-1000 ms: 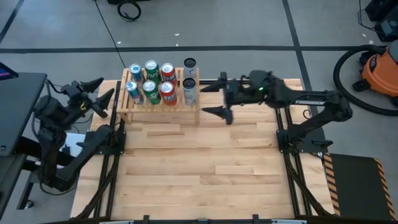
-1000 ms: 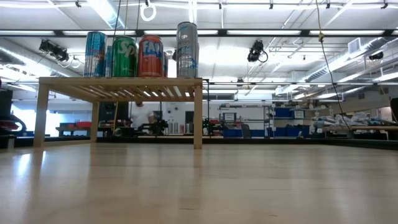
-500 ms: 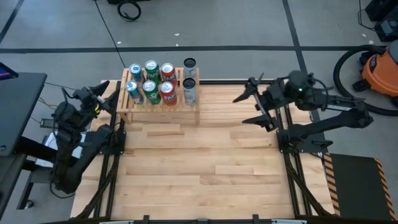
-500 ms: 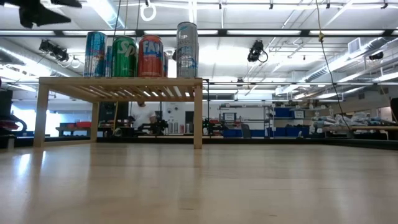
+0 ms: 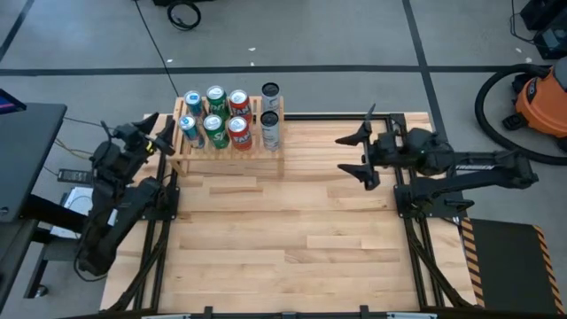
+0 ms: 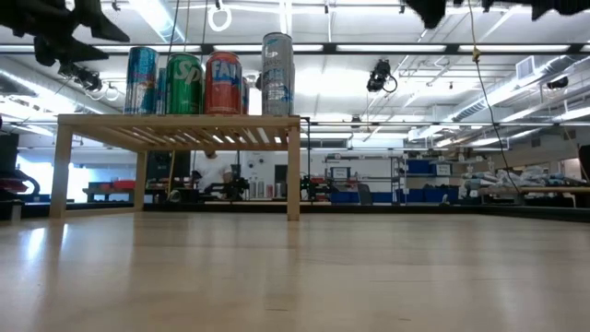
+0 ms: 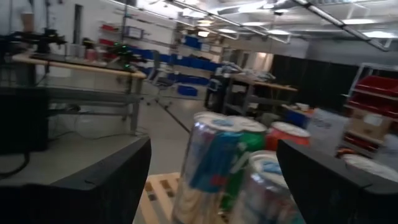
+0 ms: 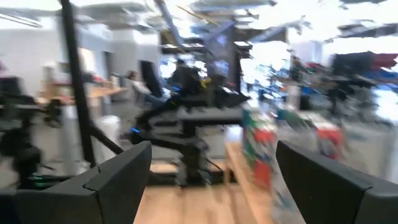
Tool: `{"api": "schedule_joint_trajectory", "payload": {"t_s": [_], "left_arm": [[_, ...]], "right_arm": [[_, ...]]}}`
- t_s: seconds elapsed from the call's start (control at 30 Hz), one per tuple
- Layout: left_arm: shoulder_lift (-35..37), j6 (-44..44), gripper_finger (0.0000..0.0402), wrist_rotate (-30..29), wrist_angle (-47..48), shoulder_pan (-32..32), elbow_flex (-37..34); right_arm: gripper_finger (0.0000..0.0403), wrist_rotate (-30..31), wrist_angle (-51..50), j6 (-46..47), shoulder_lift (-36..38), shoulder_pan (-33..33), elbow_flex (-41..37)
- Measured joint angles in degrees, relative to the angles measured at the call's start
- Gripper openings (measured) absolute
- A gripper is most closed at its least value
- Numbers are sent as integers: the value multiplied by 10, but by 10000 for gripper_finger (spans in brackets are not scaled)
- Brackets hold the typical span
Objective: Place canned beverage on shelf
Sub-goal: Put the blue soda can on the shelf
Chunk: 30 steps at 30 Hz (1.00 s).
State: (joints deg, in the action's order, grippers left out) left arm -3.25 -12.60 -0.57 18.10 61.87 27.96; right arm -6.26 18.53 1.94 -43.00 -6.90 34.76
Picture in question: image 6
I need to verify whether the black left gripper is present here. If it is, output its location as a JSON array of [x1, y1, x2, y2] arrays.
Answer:
[[0, 0, 132, 67]]

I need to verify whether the silver light-blue Red Bull can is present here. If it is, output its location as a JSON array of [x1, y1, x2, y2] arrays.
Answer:
[[124, 45, 160, 115]]

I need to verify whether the green Sprite can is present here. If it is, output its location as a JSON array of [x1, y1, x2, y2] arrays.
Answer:
[[164, 52, 205, 115]]

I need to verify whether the silver Celsius Arctic Vibe can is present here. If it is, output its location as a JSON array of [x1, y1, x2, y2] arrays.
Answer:
[[260, 31, 296, 116]]

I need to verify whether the wooden slatted shelf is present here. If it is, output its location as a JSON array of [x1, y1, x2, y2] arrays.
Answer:
[[49, 113, 303, 221]]

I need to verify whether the black monitor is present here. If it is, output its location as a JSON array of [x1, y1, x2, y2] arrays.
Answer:
[[146, 150, 193, 182]]

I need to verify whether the red and black bench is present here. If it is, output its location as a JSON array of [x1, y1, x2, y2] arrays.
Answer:
[[82, 180, 139, 203]]

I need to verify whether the metal storage rack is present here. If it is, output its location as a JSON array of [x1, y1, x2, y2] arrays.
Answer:
[[322, 146, 525, 207]]

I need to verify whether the pile of bags and cloths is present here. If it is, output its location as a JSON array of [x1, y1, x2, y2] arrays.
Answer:
[[463, 165, 577, 188]]

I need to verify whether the person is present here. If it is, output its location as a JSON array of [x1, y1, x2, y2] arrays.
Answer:
[[192, 148, 234, 195]]

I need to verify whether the long wooden workbench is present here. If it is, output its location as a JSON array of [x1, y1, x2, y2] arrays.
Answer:
[[478, 185, 590, 208]]

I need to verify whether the thin hanging cable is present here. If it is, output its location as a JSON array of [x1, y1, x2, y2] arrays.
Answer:
[[466, 0, 525, 197]]

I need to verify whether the black overhead camera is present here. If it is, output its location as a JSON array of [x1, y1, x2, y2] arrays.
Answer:
[[366, 58, 399, 94]]

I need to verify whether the white hanging ring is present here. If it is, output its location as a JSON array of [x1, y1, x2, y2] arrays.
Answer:
[[206, 2, 234, 33]]

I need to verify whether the black looped hose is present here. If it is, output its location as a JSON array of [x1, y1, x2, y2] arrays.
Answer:
[[0, 168, 41, 200]]

